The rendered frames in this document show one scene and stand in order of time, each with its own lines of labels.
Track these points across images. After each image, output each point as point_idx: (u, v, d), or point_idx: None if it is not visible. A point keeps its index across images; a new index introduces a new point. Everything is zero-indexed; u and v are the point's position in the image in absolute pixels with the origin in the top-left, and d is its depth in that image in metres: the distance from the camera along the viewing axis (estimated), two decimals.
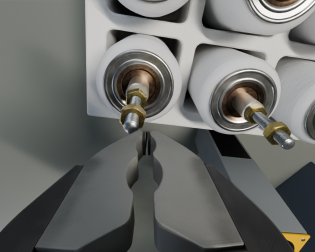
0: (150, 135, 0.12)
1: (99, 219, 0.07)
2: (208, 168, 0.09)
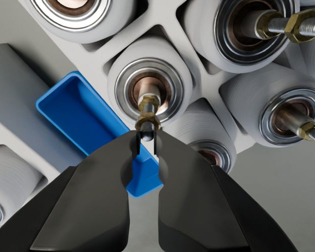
0: (156, 135, 0.12)
1: (95, 219, 0.07)
2: (214, 169, 0.09)
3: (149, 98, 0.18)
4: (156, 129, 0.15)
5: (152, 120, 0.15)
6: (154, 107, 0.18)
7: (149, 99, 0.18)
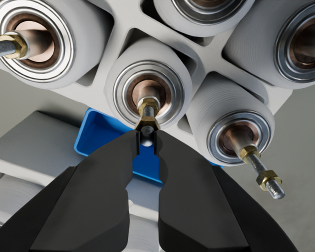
0: (156, 135, 0.12)
1: (94, 219, 0.07)
2: (214, 168, 0.09)
3: (139, 113, 0.18)
4: (145, 123, 0.14)
5: (138, 130, 0.14)
6: (145, 106, 0.18)
7: (140, 114, 0.18)
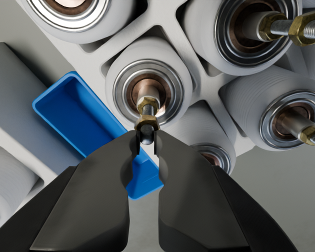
0: (156, 135, 0.12)
1: (94, 219, 0.07)
2: (214, 169, 0.09)
3: (155, 115, 0.18)
4: None
5: None
6: None
7: (154, 115, 0.18)
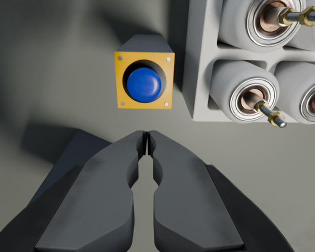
0: (150, 135, 0.12)
1: (99, 219, 0.07)
2: (208, 168, 0.09)
3: None
4: None
5: None
6: None
7: None
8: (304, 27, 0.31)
